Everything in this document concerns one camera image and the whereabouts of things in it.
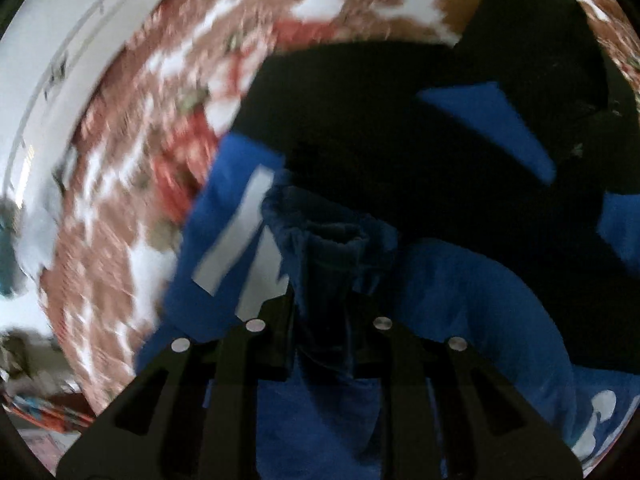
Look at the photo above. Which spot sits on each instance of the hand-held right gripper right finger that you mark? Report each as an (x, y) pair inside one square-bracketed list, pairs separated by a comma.
[(368, 342)]

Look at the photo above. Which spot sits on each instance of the teal cloth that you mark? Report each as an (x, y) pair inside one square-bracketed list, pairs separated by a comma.
[(9, 250)]

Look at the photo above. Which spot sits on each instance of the blue and black jacket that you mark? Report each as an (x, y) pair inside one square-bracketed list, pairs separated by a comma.
[(360, 125)]

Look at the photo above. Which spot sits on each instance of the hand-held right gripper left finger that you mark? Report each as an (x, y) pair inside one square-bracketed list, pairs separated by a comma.
[(276, 342)]

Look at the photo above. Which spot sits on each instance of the brown white floral blanket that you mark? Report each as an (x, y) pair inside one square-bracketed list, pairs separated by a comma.
[(115, 240)]

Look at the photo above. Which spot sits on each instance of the white panelled door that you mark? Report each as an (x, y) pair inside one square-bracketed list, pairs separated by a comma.
[(45, 40)]

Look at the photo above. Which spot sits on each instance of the colourful printed cloth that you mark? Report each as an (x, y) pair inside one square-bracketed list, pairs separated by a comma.
[(45, 412)]

